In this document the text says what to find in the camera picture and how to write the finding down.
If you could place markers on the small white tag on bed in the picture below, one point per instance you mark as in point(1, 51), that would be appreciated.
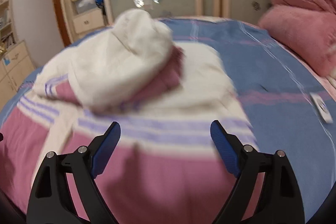
point(321, 108)

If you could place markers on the cream and pink hooded jacket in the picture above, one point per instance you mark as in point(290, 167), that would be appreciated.
point(131, 108)

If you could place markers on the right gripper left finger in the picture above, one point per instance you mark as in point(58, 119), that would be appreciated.
point(50, 199)

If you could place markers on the blue plaid bed sheet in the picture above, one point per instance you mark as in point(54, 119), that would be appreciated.
point(274, 91)

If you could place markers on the rolled pink quilt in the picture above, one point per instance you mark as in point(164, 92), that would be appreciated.
point(307, 27)

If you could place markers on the clear plastic storage box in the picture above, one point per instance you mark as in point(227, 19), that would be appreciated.
point(85, 5)

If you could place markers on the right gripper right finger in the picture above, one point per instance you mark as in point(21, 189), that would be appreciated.
point(266, 189)

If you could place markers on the light wood side cabinet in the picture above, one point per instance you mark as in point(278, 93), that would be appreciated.
point(16, 65)

